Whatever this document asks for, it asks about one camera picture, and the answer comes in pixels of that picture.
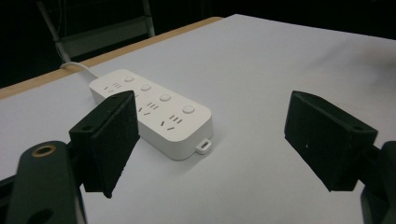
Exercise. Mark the white power strip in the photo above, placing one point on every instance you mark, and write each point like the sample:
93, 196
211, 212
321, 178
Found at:
174, 124

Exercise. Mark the metal stand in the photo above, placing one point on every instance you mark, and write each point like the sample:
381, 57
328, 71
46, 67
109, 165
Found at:
93, 31

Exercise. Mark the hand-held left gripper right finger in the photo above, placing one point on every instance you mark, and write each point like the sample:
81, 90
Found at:
323, 140

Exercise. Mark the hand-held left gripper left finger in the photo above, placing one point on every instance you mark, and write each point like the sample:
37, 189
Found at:
107, 146

